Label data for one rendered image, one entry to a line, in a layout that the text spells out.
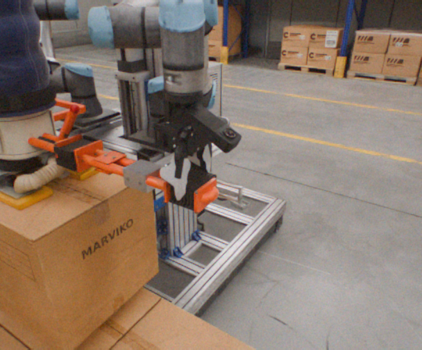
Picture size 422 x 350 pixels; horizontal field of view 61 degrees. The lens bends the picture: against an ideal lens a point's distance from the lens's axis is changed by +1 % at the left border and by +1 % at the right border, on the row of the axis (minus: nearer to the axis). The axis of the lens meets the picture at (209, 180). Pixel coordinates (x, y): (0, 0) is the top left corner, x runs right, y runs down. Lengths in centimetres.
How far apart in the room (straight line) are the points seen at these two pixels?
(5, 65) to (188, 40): 53
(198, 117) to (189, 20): 16
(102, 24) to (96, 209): 47
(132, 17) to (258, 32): 930
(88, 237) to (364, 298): 173
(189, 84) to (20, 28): 51
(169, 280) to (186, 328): 68
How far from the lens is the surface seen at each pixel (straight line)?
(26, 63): 104
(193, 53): 64
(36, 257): 94
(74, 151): 92
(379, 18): 914
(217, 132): 65
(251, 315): 211
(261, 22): 996
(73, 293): 106
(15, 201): 104
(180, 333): 132
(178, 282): 197
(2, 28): 102
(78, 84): 178
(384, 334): 221
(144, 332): 134
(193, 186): 71
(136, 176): 80
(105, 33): 76
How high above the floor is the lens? 157
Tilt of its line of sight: 28 degrees down
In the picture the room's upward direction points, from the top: straight up
